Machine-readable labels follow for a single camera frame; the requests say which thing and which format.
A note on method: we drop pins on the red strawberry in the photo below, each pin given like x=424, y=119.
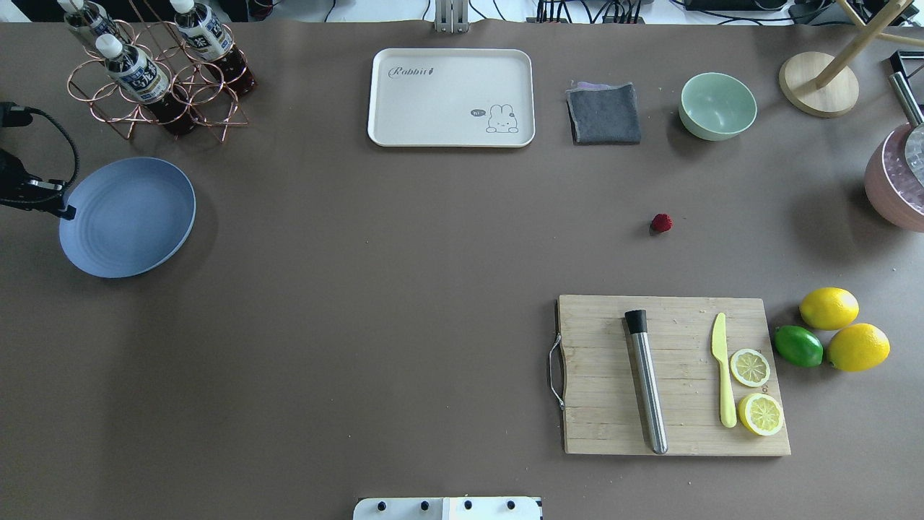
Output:
x=661, y=223

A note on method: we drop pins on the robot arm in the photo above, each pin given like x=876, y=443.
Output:
x=22, y=190

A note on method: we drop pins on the blue plate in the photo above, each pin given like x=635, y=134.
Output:
x=131, y=216

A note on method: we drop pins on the cream rabbit tray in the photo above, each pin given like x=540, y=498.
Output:
x=451, y=97

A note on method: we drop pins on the grey folded cloth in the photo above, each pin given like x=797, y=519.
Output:
x=604, y=114

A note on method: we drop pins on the wooden cutting board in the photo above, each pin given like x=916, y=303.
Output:
x=602, y=397

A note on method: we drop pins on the green bowl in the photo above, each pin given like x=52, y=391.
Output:
x=715, y=106

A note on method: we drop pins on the lemon half upper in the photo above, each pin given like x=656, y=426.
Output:
x=750, y=368

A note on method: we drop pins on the lemon half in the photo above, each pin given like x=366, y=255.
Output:
x=761, y=414
x=750, y=368

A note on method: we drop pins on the yellow plastic knife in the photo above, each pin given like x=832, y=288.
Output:
x=727, y=410

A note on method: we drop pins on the lemon half lower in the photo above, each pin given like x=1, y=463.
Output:
x=761, y=414

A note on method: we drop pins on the dark drink bottle two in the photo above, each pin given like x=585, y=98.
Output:
x=213, y=44

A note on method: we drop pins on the green lime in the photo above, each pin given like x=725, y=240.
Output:
x=798, y=346

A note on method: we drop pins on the yellow lemon far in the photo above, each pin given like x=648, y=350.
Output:
x=829, y=308

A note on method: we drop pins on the yellow lemon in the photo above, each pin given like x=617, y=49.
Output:
x=858, y=347
x=829, y=308

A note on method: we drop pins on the dark drink bottle one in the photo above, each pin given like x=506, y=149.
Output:
x=142, y=78

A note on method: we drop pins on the wooden cup stand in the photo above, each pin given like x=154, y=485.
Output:
x=823, y=85

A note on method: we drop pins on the yellow lemon near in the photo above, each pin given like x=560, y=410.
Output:
x=858, y=347

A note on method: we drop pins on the pink bowl with ice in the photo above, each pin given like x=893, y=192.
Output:
x=890, y=185

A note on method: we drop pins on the dark drink bottle three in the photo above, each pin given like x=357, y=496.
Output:
x=87, y=21

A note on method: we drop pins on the metal ice scoop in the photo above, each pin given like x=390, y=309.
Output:
x=913, y=148

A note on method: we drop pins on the white pillar mount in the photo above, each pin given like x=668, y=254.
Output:
x=465, y=507

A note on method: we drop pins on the copper wire bottle rack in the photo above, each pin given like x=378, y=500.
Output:
x=178, y=75

